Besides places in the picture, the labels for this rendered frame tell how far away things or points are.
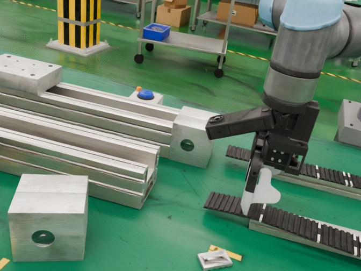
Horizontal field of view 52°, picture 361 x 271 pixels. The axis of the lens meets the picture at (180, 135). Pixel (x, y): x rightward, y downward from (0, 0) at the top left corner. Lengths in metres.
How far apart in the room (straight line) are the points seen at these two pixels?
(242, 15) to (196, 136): 4.85
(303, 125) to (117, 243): 0.35
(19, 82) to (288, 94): 0.61
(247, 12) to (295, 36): 5.05
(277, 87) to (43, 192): 0.37
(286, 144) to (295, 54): 0.14
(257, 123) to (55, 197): 0.32
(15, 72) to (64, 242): 0.47
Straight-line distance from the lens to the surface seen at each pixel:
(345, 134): 1.13
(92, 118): 0.87
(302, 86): 0.56
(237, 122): 0.59
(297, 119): 0.59
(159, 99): 0.99
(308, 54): 0.54
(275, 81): 0.56
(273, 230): 0.70
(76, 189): 0.58
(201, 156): 0.82
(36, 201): 0.57
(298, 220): 0.71
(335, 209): 0.84
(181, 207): 0.71
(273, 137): 0.60
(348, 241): 0.71
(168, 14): 5.82
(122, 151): 0.73
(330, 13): 0.54
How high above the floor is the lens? 1.23
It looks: 28 degrees down
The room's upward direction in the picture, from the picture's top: 9 degrees clockwise
